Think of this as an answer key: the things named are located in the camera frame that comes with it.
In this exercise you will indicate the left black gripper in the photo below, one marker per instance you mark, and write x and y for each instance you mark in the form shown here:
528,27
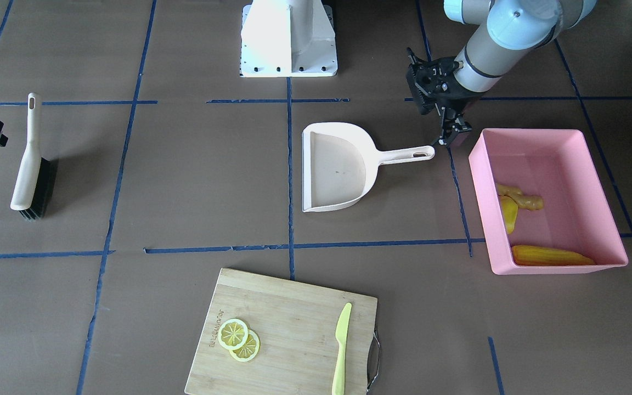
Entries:
460,99

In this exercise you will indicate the wooden hand brush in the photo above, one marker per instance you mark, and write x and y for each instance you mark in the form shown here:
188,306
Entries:
36,175

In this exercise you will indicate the toy ginger root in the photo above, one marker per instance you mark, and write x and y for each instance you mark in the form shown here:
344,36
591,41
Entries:
524,201

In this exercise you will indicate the beige plastic dustpan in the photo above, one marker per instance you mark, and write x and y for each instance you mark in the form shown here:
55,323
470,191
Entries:
340,164

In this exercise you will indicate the yellow toy corn cob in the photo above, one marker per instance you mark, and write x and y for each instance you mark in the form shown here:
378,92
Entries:
538,256

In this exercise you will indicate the yellow toy lemon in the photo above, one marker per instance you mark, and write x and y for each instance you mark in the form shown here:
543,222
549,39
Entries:
509,210

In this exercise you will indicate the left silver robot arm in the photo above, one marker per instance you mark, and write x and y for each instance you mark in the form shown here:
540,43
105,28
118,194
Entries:
506,32

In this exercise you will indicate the pink plastic bin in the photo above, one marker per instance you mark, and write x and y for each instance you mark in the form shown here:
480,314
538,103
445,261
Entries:
556,165

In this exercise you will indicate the yellow plastic knife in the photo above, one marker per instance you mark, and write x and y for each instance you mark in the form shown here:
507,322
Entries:
341,336

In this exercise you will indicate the bamboo cutting board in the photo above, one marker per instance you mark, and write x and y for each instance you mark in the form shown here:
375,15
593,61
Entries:
296,324

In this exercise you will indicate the lemon slice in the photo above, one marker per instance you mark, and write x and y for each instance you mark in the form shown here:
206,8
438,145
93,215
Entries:
233,334
249,349

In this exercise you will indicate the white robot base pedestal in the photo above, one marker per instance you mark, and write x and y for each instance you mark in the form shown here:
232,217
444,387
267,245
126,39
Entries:
288,39

